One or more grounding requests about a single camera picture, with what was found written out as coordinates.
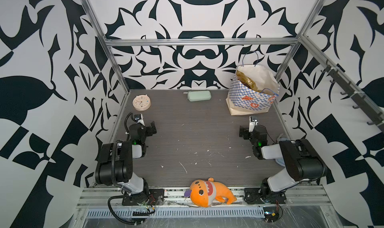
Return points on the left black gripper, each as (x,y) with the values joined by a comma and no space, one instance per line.
(149,129)

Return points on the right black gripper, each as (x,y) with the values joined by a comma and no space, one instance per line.
(245,132)

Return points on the blue checkered paper bag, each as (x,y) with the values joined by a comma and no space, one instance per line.
(243,101)

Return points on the gold red fruit snack bag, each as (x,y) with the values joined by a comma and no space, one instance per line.
(246,81)

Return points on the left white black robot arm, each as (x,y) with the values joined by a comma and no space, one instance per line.
(115,160)

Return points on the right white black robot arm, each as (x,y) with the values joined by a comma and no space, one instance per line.
(301,164)

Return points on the pink round alarm clock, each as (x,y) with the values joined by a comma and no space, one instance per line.
(142,102)

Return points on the mint green case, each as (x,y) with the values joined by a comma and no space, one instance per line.
(197,96)

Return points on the orange plush shark toy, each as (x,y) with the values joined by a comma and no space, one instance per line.
(202,193)

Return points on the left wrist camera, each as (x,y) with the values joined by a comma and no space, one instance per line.
(139,119)

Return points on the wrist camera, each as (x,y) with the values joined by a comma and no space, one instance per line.
(253,122)
(139,119)

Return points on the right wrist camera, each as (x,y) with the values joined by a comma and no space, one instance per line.
(253,122)

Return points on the white perforated cable tray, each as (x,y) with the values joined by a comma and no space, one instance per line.
(212,212)

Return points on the black wall hook rack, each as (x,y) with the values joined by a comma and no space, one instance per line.
(351,90)

